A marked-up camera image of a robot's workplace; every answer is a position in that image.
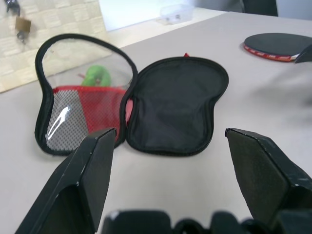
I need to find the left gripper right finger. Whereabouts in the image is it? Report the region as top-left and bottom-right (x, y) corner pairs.
(224, 127), (312, 230)

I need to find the brass padlock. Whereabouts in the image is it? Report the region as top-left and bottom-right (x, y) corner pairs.
(15, 17), (32, 34)

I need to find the table tennis paddle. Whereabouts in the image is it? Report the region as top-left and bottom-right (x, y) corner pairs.
(243, 33), (312, 63)

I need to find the red and black mesh pouch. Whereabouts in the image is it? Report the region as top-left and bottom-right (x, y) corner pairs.
(34, 33), (230, 158)

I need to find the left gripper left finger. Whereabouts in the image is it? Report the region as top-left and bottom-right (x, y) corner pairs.
(14, 127), (117, 234)

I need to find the cream woven storage box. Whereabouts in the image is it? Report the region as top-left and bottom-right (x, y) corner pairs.
(0, 0), (107, 94)

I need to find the metal box latch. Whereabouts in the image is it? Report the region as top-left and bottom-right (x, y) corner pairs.
(4, 0), (22, 13)

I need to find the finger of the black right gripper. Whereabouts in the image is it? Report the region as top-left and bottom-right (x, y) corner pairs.
(294, 45), (312, 64)

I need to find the green plastic toy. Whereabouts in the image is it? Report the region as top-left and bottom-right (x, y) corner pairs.
(81, 64), (112, 87)

